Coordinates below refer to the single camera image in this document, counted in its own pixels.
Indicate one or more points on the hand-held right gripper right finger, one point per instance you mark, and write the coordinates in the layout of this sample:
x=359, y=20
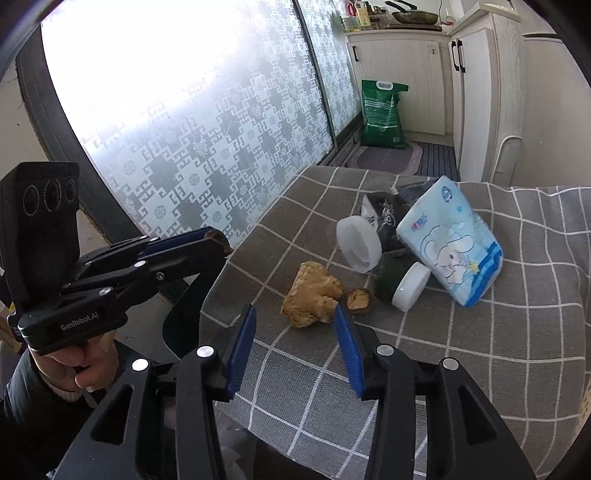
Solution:
x=351, y=360

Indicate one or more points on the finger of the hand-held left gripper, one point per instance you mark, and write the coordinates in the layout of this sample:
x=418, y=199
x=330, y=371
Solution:
x=178, y=241
x=194, y=261

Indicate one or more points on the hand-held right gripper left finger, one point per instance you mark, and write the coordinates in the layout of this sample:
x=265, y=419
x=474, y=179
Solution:
x=242, y=355

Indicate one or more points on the brown nut shell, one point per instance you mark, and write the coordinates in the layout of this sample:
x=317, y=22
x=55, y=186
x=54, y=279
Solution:
x=358, y=300

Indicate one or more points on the yellow ginger root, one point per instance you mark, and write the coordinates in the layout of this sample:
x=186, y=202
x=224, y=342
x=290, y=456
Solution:
x=311, y=295

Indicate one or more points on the black printed snack packet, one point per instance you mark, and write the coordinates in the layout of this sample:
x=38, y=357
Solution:
x=385, y=217

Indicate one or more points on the person's left forearm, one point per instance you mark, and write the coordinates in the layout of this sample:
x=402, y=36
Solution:
x=27, y=415

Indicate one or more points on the person's left hand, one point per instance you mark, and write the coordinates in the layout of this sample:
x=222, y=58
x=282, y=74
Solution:
x=87, y=364

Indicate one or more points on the dark green white-capped jar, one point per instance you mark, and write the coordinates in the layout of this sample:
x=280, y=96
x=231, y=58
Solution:
x=411, y=286

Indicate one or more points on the patterned frosted sliding door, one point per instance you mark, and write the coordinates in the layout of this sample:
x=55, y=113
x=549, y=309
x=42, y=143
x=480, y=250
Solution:
x=184, y=115

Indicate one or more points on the blue tissue packet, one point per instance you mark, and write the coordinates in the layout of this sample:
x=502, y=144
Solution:
x=448, y=240

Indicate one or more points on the grey checked tablecloth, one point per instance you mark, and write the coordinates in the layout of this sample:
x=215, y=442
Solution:
x=508, y=346

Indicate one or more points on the grey oval floor mat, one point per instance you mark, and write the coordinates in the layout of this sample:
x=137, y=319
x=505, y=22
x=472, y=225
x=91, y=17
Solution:
x=383, y=159

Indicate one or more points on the blue striped floor mat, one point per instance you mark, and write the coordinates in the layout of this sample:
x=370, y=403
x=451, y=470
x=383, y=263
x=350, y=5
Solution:
x=436, y=159

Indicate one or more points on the green rice bag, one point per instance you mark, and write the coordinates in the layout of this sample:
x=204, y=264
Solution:
x=381, y=120

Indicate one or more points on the large plastic oil bottle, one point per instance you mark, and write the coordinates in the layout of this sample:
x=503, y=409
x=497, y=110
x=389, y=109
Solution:
x=348, y=16

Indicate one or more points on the small yellow condiment bottle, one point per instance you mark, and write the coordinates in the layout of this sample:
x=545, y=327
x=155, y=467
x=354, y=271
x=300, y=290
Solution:
x=363, y=16

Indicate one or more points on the white double-door kitchen cabinet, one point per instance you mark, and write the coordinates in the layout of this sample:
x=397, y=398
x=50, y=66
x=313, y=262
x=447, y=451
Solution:
x=485, y=92

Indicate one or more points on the white fridge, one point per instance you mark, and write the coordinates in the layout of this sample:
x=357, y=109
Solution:
x=554, y=115

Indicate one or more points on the black frying pan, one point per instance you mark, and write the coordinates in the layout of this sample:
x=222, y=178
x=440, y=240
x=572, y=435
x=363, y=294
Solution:
x=415, y=17

